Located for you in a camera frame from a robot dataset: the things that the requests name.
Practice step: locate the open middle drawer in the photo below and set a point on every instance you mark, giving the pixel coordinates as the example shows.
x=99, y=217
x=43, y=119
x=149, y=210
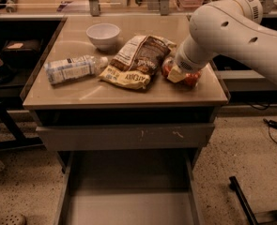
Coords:
x=129, y=187

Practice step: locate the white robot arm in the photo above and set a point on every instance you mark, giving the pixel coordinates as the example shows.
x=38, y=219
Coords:
x=230, y=28

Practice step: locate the white perforated shoe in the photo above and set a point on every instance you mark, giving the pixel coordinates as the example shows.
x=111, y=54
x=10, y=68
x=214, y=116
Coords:
x=13, y=219

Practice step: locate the closed top drawer front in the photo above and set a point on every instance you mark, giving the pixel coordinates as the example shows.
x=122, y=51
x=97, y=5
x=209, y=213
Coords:
x=124, y=137

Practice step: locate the clear plastic water bottle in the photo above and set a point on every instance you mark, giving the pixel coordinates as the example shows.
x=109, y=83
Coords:
x=69, y=69

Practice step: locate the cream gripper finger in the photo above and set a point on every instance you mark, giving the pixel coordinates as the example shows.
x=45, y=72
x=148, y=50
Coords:
x=175, y=74

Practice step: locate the white ceramic bowl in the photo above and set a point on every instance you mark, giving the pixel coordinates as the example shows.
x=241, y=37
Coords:
x=103, y=35

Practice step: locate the brown yellow chip bag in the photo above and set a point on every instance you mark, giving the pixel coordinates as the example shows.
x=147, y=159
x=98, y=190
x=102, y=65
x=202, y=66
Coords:
x=137, y=62

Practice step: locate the black table leg frame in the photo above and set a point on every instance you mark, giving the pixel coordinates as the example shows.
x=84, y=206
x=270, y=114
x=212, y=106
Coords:
x=20, y=140

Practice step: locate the red coke can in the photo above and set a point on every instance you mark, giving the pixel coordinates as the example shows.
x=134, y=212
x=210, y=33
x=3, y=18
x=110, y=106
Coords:
x=191, y=79

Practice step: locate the black box with label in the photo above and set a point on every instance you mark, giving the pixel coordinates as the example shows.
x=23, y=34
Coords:
x=22, y=53

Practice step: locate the black power adapter with cable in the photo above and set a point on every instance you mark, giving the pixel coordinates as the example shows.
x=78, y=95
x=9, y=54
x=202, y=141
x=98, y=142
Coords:
x=271, y=124

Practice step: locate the black metal floor bar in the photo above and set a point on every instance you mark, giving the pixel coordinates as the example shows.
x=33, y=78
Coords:
x=261, y=218

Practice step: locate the grey drawer cabinet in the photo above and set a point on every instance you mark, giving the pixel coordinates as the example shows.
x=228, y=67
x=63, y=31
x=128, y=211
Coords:
x=91, y=102

